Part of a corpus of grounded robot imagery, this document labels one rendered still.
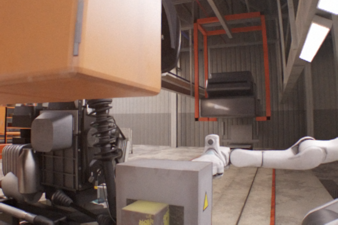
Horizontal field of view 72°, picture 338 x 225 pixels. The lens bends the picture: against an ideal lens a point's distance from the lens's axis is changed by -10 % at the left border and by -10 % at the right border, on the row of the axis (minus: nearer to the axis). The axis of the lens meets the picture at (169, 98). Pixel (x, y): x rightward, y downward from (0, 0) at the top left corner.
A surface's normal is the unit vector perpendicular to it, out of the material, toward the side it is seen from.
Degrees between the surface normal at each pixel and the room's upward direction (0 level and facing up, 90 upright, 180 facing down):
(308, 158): 113
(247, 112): 90
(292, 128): 90
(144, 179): 90
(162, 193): 90
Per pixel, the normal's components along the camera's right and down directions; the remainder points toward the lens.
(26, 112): -0.38, -0.25
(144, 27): 0.92, -0.04
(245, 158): -0.05, -0.08
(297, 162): -0.44, 0.36
